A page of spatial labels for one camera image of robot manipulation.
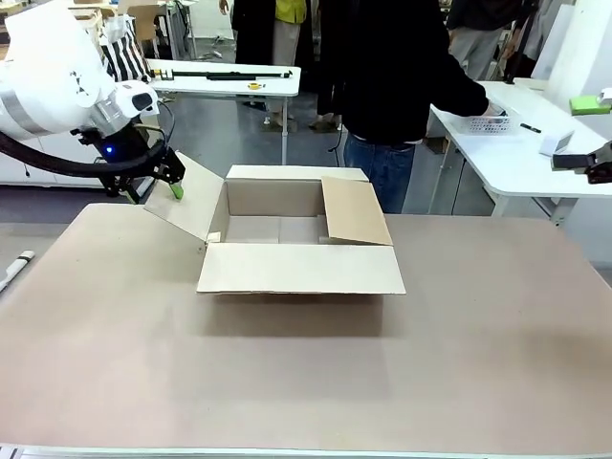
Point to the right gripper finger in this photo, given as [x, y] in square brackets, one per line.
[585, 105]
[600, 165]

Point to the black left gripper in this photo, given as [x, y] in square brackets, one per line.
[122, 148]

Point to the white plastic mesh basket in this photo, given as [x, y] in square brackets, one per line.
[487, 125]

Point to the brown cardboard shipping box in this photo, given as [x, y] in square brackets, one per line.
[296, 268]

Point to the person's left forearm black sleeve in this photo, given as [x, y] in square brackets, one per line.
[466, 91]

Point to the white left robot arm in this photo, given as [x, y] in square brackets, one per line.
[45, 72]

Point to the small white box device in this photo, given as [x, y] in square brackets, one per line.
[554, 143]

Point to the person's left hand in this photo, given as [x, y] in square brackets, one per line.
[495, 111]

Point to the black marker pen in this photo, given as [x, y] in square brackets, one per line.
[531, 128]

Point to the large white side table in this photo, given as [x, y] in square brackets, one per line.
[516, 162]

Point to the white storage cabinet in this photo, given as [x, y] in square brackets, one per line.
[43, 172]

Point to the long white background table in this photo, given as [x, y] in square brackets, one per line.
[215, 85]

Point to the black white striped bag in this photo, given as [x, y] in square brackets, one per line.
[125, 57]

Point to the black folded tripod rod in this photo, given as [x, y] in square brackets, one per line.
[215, 74]

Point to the bystander in grey trousers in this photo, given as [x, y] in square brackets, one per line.
[478, 33]

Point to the yellow tape measure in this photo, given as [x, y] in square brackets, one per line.
[255, 86]

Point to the white marker pen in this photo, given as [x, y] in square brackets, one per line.
[16, 268]

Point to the bystander in black coat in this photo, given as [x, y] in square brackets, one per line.
[282, 33]

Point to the person in black sweater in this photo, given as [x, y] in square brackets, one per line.
[387, 86]

